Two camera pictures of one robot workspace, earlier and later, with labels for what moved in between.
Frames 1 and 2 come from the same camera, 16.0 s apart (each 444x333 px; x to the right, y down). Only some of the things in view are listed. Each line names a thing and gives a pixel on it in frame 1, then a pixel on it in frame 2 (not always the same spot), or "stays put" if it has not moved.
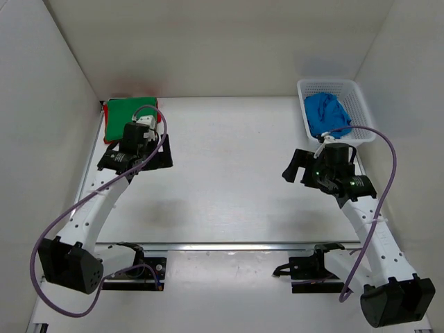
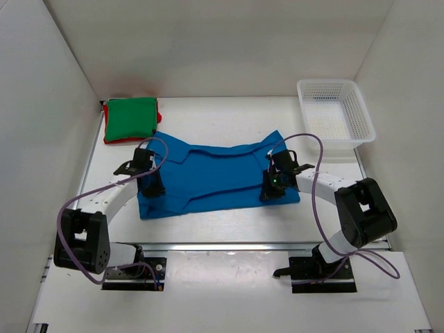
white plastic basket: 350,94 stays put
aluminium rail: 229,248 stays put
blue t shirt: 326,113 -> 200,180
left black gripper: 161,158 -> 154,191
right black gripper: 304,159 -> 267,193
